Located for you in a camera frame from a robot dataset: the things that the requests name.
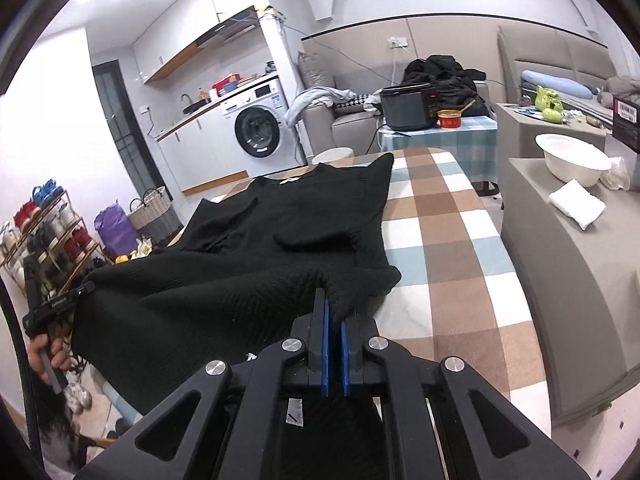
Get shoe rack with shoes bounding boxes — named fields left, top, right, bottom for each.
left=0, top=179, right=108, bottom=302

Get grey sofa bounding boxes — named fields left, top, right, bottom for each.
left=300, top=79, right=501, bottom=162

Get light grey garment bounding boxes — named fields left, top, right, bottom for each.
left=286, top=87, right=359, bottom=129

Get dark glass door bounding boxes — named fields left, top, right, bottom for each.
left=92, top=60, right=147, bottom=202

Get grey upholstered bench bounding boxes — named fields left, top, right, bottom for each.
left=500, top=156, right=640, bottom=427

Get black range hood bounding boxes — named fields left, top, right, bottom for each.
left=195, top=6, right=262, bottom=52

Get white wall cabinets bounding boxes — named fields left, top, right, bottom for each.
left=132, top=0, right=262, bottom=84

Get white round stool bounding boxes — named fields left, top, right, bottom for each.
left=312, top=146, right=354, bottom=166

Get grey cushion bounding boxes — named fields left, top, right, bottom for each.
left=297, top=51, right=337, bottom=94

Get white folded towel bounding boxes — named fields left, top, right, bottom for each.
left=548, top=180, right=609, bottom=231

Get grey padded headboard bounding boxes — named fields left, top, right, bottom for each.
left=497, top=25, right=619, bottom=107

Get black cable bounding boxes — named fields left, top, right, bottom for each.
left=0, top=277, right=42, bottom=461

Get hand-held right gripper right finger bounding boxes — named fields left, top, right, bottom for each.
left=340, top=309, right=593, bottom=480

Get checked brown blue blanket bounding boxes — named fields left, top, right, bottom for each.
left=100, top=147, right=553, bottom=480

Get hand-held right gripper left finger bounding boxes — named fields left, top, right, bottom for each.
left=75, top=287, right=332, bottom=480

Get white basin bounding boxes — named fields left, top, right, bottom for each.
left=534, top=133, right=612, bottom=184

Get yellow toys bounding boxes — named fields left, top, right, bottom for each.
left=114, top=239, right=157, bottom=264

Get white kitchen base cabinet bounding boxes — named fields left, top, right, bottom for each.
left=155, top=104, right=251, bottom=197

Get black knit sweater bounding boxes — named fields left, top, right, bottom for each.
left=70, top=152, right=403, bottom=480

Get grey coat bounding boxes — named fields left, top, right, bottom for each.
left=604, top=74, right=640, bottom=97

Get side table with checked cloth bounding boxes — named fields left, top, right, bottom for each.
left=377, top=115, right=501, bottom=197

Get person's left hand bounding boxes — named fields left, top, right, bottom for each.
left=26, top=334, right=74, bottom=387

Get blue pillow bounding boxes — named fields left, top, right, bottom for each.
left=520, top=70, right=597, bottom=100

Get white washing machine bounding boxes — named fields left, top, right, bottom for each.
left=220, top=77, right=292, bottom=173

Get woven grey basket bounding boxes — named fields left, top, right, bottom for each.
left=127, top=186, right=182, bottom=247

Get black cardboard box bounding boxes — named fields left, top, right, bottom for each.
left=610, top=92, right=640, bottom=155

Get clear plastic bag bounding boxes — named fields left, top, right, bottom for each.
left=599, top=157, right=632, bottom=191

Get pile of black clothes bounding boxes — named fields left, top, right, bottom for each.
left=402, top=54, right=494, bottom=119

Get grey bedside cabinet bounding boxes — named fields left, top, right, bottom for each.
left=495, top=102, right=612, bottom=162

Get purple bag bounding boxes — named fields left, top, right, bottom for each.
left=94, top=201, right=140, bottom=257

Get green plush toy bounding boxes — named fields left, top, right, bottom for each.
left=534, top=85, right=567, bottom=124

